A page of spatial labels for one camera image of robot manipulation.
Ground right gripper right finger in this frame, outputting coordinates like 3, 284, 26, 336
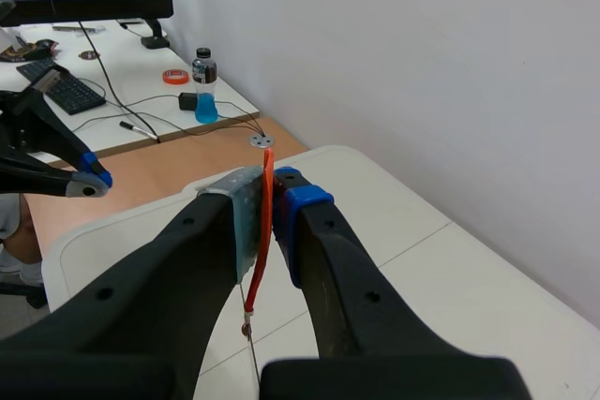
261, 166, 533, 400

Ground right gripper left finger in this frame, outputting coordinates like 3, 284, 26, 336
0, 166, 263, 400

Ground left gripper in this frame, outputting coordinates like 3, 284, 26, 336
0, 67, 113, 198

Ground grey metal plate orange handle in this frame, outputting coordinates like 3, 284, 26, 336
239, 147, 278, 376

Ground black keyboard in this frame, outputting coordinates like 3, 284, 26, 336
16, 58, 108, 116

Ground white desk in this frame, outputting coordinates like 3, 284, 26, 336
0, 19, 262, 157

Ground wooden desk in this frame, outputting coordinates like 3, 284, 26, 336
21, 116, 310, 274

